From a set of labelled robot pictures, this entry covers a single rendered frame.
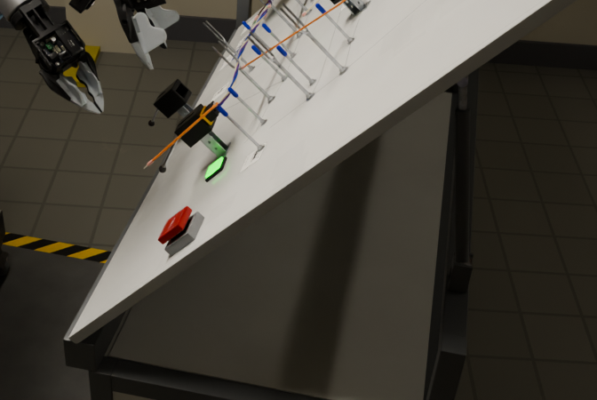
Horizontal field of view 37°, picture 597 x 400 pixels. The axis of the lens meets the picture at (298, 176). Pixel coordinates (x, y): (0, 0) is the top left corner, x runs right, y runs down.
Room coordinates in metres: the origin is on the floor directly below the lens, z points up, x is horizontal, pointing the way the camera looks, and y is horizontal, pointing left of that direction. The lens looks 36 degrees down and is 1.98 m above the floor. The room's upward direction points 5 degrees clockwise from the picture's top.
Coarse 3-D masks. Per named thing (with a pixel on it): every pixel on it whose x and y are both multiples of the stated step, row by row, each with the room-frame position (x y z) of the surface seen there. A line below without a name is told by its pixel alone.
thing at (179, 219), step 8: (184, 208) 1.09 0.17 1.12; (176, 216) 1.08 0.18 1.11; (184, 216) 1.07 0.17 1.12; (168, 224) 1.07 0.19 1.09; (176, 224) 1.05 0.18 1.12; (184, 224) 1.05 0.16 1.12; (168, 232) 1.04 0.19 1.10; (176, 232) 1.04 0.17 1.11; (160, 240) 1.05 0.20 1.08; (168, 240) 1.04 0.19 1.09
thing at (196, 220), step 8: (192, 216) 1.09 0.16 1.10; (200, 216) 1.09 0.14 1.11; (192, 224) 1.06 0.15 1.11; (200, 224) 1.07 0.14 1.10; (184, 232) 1.05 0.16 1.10; (192, 232) 1.04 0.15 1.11; (176, 240) 1.04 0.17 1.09; (184, 240) 1.04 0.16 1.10; (192, 240) 1.04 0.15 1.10; (168, 248) 1.04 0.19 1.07; (176, 248) 1.04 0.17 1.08
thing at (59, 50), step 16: (32, 0) 1.38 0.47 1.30; (16, 16) 1.38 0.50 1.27; (32, 16) 1.38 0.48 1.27; (48, 16) 1.38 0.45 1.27; (32, 32) 1.38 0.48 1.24; (48, 32) 1.35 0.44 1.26; (64, 32) 1.36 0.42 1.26; (32, 48) 1.35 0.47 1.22; (48, 48) 1.33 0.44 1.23; (64, 48) 1.35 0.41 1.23; (80, 48) 1.34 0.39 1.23; (48, 64) 1.31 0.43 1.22; (64, 64) 1.36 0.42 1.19
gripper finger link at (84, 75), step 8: (80, 64) 1.36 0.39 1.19; (80, 72) 1.37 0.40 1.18; (88, 72) 1.35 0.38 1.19; (80, 80) 1.36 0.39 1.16; (88, 80) 1.36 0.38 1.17; (96, 80) 1.33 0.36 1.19; (88, 88) 1.35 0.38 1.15; (96, 88) 1.34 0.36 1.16; (96, 96) 1.34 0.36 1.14; (96, 104) 1.33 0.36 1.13
